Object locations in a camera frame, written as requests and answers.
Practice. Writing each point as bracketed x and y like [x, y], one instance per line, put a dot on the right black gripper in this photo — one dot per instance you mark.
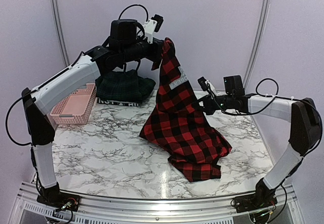
[208, 107]

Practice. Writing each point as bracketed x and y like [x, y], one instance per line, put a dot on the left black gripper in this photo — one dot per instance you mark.
[158, 48]

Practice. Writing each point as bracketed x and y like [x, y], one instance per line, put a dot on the green plaid skirt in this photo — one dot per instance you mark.
[124, 86]

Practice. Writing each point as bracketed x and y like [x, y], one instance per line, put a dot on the red black plaid shirt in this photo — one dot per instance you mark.
[180, 128]

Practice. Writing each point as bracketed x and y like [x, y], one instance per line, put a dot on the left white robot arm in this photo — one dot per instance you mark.
[128, 41]

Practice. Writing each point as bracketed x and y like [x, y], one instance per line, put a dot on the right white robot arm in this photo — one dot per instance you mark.
[300, 115]

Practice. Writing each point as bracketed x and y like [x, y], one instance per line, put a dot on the pink plastic basket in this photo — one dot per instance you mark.
[76, 108]

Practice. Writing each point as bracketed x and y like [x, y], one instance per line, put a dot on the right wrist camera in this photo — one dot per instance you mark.
[206, 85]

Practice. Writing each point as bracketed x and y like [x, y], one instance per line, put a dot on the left aluminium frame post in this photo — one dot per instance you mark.
[59, 32]

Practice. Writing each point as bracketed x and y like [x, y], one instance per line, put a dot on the aluminium frame post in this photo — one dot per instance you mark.
[59, 32]
[258, 37]

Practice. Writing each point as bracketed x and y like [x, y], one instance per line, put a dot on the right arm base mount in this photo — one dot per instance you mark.
[249, 203]

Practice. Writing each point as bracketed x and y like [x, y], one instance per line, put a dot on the right aluminium frame post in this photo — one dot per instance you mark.
[258, 37]

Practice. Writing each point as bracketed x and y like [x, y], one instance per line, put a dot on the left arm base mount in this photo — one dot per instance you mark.
[65, 202]

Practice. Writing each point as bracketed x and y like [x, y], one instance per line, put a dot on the aluminium front table rail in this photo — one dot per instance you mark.
[101, 209]

